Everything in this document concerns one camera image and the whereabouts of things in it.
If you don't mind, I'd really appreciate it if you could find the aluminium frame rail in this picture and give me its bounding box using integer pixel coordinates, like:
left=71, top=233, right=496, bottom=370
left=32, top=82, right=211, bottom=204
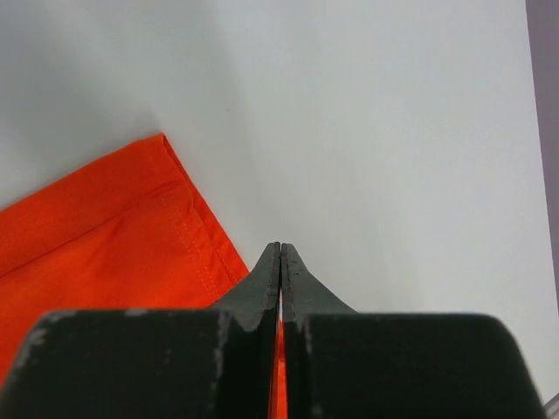
left=543, top=394, right=559, bottom=419

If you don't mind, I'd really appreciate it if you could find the orange t shirt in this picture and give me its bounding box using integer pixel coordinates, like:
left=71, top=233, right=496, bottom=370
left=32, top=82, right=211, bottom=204
left=1, top=134, right=286, bottom=418

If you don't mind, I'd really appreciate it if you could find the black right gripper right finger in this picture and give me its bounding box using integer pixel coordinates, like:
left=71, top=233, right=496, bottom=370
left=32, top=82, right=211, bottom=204
left=280, top=244, right=544, bottom=418

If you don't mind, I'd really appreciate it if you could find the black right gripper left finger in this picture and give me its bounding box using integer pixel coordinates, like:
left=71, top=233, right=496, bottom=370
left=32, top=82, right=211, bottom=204
left=1, top=243, right=280, bottom=418

